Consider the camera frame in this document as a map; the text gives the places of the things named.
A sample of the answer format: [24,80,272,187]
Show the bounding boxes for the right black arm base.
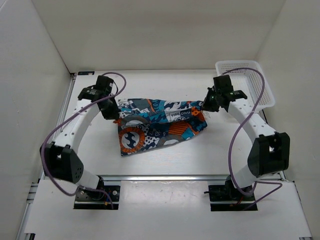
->
[203,176,258,212]

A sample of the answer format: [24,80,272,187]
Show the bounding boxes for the colourful patterned shorts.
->
[114,98,208,157]

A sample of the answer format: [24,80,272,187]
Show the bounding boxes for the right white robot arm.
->
[202,75,290,200]

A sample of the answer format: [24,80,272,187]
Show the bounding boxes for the aluminium front rail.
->
[101,174,229,182]

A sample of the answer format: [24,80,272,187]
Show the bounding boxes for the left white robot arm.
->
[40,72,123,200]

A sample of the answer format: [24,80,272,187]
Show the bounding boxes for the white perforated plastic basket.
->
[215,60,276,111]

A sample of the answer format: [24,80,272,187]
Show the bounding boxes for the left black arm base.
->
[73,182,121,211]

